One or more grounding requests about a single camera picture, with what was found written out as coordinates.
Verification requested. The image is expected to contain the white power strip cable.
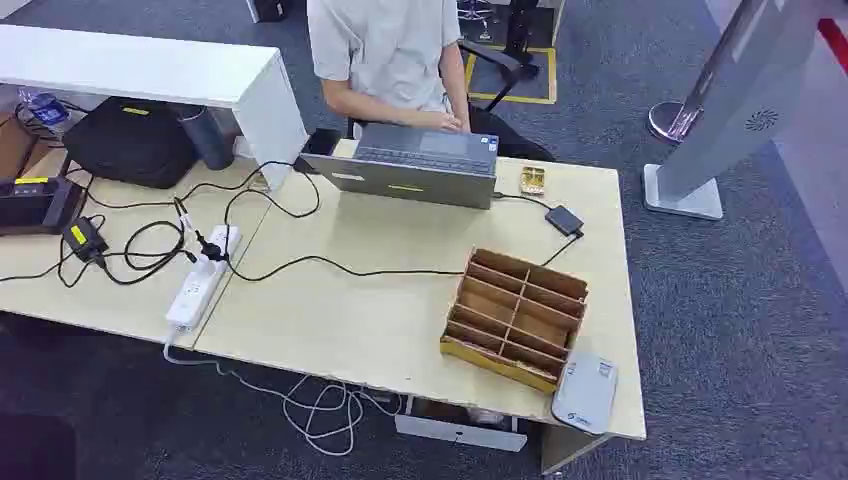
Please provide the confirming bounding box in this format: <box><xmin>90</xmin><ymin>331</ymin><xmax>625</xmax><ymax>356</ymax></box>
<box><xmin>161</xmin><ymin>324</ymin><xmax>403</xmax><ymax>458</ymax></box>

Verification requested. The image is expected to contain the black charger cable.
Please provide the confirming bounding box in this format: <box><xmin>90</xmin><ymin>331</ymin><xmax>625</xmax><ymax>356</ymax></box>
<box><xmin>223</xmin><ymin>187</ymin><xmax>586</xmax><ymax>284</ymax></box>

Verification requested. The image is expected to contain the white box under desk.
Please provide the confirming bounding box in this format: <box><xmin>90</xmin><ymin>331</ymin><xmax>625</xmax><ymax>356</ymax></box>
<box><xmin>394</xmin><ymin>397</ymin><xmax>529</xmax><ymax>454</ymax></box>

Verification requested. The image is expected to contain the black laptop charger brick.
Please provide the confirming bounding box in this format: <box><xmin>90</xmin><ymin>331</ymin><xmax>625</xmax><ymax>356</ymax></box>
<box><xmin>544</xmin><ymin>204</ymin><xmax>586</xmax><ymax>238</ymax></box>

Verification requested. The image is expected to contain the black device yellow label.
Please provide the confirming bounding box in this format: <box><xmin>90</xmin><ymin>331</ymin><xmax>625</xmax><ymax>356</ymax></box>
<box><xmin>0</xmin><ymin>176</ymin><xmax>84</xmax><ymax>237</ymax></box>

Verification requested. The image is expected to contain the black backpack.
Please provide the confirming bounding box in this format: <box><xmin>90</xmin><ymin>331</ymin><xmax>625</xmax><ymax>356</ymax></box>
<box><xmin>62</xmin><ymin>96</ymin><xmax>199</xmax><ymax>190</ymax></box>

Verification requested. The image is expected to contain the small gold box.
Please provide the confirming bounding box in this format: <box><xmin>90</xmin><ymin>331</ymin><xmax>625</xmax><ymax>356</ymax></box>
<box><xmin>519</xmin><ymin>166</ymin><xmax>547</xmax><ymax>196</ymax></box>

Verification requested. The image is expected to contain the black power adapter yellow label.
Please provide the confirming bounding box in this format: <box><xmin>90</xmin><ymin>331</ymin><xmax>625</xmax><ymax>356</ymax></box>
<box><xmin>62</xmin><ymin>217</ymin><xmax>110</xmax><ymax>264</ymax></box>

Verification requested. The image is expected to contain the white desk shelf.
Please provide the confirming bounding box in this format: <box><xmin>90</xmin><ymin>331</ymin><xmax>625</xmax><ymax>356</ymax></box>
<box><xmin>0</xmin><ymin>23</ymin><xmax>311</xmax><ymax>193</ymax></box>

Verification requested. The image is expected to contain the wooden compartment box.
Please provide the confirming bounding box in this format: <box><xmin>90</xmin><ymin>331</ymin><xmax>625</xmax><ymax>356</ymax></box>
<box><xmin>439</xmin><ymin>247</ymin><xmax>590</xmax><ymax>395</ymax></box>

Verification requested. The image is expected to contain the dark grey cup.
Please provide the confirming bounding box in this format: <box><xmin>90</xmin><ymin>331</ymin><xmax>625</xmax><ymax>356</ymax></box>
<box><xmin>176</xmin><ymin>105</ymin><xmax>236</xmax><ymax>172</ymax></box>

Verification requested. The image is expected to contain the grey laptop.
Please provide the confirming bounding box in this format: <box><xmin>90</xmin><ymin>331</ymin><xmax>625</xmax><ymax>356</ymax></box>
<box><xmin>299</xmin><ymin>123</ymin><xmax>499</xmax><ymax>211</ymax></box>

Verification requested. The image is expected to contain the black adapter cable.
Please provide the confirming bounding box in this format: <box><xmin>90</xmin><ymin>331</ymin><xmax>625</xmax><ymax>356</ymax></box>
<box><xmin>0</xmin><ymin>213</ymin><xmax>200</xmax><ymax>289</ymax></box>

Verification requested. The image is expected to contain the grey kiosk stand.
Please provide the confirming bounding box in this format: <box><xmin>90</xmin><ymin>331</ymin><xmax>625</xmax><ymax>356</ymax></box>
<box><xmin>642</xmin><ymin>0</ymin><xmax>823</xmax><ymax>221</ymax></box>

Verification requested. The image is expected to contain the white power strip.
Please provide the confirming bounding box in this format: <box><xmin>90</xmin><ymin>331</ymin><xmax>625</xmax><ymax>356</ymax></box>
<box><xmin>164</xmin><ymin>224</ymin><xmax>242</xmax><ymax>331</ymax></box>

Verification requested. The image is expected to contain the plastic water bottle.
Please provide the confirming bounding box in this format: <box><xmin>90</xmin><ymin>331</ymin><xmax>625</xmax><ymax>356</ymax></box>
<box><xmin>17</xmin><ymin>88</ymin><xmax>72</xmax><ymax>128</ymax></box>

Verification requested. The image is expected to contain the black plug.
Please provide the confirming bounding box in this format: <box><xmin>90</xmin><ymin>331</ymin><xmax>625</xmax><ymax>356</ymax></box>
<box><xmin>194</xmin><ymin>229</ymin><xmax>230</xmax><ymax>264</ymax></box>

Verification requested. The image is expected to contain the black office chair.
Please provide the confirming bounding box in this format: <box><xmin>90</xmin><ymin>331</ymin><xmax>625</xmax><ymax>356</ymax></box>
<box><xmin>458</xmin><ymin>38</ymin><xmax>525</xmax><ymax>113</ymax></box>

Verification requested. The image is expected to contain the person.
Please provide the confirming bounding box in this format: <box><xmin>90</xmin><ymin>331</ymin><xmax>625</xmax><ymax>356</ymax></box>
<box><xmin>305</xmin><ymin>0</ymin><xmax>556</xmax><ymax>163</ymax></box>

